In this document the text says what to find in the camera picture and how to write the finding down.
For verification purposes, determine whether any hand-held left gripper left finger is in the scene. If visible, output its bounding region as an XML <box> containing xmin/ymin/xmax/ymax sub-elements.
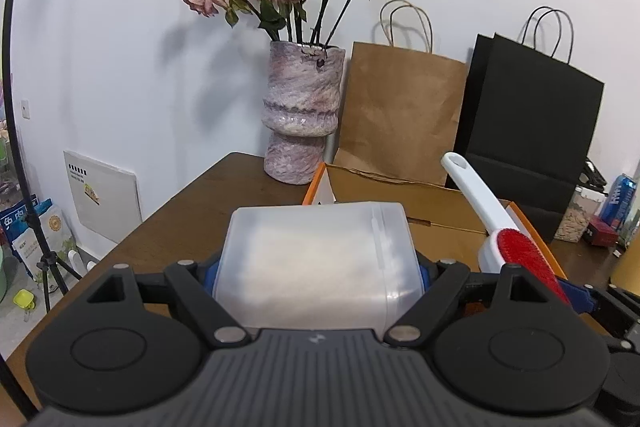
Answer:
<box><xmin>89</xmin><ymin>260</ymin><xmax>252</xmax><ymax>349</ymax></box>

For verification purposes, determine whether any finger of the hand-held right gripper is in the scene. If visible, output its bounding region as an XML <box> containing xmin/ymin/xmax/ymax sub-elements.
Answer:
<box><xmin>556</xmin><ymin>277</ymin><xmax>601</xmax><ymax>315</ymax></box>

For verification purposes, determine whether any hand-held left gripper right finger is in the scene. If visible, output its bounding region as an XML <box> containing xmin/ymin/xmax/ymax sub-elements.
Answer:
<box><xmin>384</xmin><ymin>257</ymin><xmax>556</xmax><ymax>349</ymax></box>

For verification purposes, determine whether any orange cardboard box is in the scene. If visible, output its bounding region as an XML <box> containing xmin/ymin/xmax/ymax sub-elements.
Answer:
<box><xmin>301</xmin><ymin>162</ymin><xmax>568</xmax><ymax>280</ymax></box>

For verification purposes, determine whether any white and red lint brush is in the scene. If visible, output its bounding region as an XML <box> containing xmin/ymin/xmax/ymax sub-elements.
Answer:
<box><xmin>440</xmin><ymin>152</ymin><xmax>573</xmax><ymax>305</ymax></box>

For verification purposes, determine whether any translucent white plastic container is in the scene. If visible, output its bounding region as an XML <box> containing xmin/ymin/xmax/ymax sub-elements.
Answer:
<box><xmin>212</xmin><ymin>202</ymin><xmax>426</xmax><ymax>330</ymax></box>

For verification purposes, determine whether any small red box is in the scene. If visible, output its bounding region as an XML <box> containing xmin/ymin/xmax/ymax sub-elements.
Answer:
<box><xmin>584</xmin><ymin>217</ymin><xmax>621</xmax><ymax>249</ymax></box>

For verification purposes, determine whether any clear jar of seeds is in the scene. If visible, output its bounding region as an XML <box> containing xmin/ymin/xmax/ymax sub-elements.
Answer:
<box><xmin>554</xmin><ymin>159</ymin><xmax>608</xmax><ymax>244</ymax></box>

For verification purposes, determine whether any blue drink can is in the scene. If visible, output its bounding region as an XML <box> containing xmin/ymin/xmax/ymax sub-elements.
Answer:
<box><xmin>598</xmin><ymin>173</ymin><xmax>638</xmax><ymax>233</ymax></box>

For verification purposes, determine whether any brown paper bag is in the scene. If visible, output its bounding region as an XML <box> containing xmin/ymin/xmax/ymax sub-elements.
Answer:
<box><xmin>332</xmin><ymin>0</ymin><xmax>469</xmax><ymax>188</ymax></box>

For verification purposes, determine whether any black paper bag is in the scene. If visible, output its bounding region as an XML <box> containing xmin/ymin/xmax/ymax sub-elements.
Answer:
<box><xmin>452</xmin><ymin>7</ymin><xmax>606</xmax><ymax>243</ymax></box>

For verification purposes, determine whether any pink mottled ceramic vase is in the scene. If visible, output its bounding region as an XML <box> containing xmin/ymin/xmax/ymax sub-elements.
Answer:
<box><xmin>261</xmin><ymin>40</ymin><xmax>347</xmax><ymax>185</ymax></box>

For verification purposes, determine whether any blue and white bag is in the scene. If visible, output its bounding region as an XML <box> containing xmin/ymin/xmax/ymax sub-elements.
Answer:
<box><xmin>0</xmin><ymin>202</ymin><xmax>37</xmax><ymax>278</ymax></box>

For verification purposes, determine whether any black light stand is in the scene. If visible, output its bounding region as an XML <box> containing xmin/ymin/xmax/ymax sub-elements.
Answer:
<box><xmin>0</xmin><ymin>0</ymin><xmax>83</xmax><ymax>313</ymax></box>

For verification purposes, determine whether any white wall panel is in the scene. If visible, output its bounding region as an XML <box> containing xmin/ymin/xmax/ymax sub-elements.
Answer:
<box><xmin>63</xmin><ymin>150</ymin><xmax>142</xmax><ymax>244</ymax></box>

